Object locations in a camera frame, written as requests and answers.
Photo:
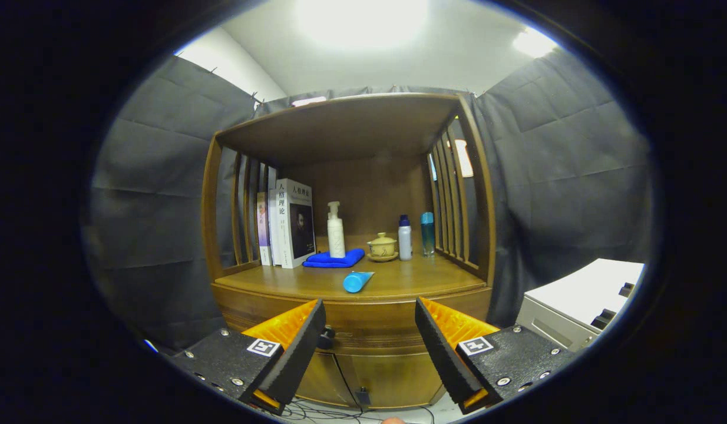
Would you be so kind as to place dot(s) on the black backdrop cloth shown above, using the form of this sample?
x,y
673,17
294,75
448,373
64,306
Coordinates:
x,y
163,176

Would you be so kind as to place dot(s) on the blue folded cloth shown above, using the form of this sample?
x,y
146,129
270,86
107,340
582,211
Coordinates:
x,y
331,259

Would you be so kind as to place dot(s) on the wooden drawer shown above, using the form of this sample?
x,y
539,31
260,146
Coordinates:
x,y
369,321

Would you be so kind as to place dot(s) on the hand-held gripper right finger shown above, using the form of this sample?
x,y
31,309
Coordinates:
x,y
443,353

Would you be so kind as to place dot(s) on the teal bottle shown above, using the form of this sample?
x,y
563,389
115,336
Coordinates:
x,y
428,235

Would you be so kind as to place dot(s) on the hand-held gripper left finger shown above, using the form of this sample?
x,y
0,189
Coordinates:
x,y
298,353

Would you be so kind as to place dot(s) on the purple book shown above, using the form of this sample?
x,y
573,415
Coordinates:
x,y
264,229

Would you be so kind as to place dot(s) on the wooden cabinet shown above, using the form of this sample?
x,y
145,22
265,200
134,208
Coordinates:
x,y
369,194

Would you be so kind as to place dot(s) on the small ceiling light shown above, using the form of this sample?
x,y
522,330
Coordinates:
x,y
534,42

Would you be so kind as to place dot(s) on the blue and white tube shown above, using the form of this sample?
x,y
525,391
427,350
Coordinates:
x,y
354,282

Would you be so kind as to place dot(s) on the large ceiling light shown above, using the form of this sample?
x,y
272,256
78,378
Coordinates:
x,y
360,17

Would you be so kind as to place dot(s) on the wooden cabinet door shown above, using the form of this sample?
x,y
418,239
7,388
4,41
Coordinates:
x,y
399,377
325,380

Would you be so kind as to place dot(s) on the yellow lidded teacup with saucer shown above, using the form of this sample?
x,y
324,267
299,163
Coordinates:
x,y
382,247

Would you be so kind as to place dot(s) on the white bottle with blue cap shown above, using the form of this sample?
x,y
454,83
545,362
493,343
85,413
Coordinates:
x,y
405,241

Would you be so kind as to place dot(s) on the wooden countertop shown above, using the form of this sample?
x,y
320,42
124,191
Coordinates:
x,y
410,277

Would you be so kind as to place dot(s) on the thin white book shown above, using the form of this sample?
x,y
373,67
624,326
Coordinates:
x,y
274,229

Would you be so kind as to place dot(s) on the white pump bottle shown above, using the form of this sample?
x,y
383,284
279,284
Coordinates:
x,y
336,238

